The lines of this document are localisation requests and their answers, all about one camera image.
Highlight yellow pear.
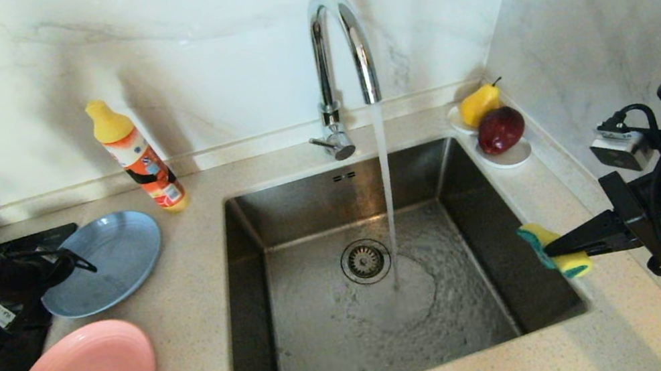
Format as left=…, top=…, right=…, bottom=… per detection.
left=456, top=77, right=509, bottom=131

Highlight orange dish soap bottle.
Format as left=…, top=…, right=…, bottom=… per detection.
left=84, top=88, right=191, bottom=224

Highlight blue grey plate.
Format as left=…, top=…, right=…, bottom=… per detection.
left=29, top=206, right=173, bottom=323

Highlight chrome gooseneck faucet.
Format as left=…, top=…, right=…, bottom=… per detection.
left=284, top=0, right=392, bottom=167

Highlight dark red apple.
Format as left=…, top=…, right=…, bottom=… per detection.
left=473, top=104, right=530, bottom=158

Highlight small white dish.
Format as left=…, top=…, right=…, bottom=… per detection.
left=446, top=95, right=534, bottom=178

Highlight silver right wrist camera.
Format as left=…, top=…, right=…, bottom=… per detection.
left=586, top=119, right=658, bottom=179

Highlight round metal drain strainer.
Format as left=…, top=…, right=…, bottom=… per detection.
left=338, top=236, right=395, bottom=289

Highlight stainless steel sink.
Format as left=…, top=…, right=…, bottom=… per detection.
left=193, top=119, right=601, bottom=371

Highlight yellow green sponge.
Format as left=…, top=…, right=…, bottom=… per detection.
left=516, top=214, right=593, bottom=286

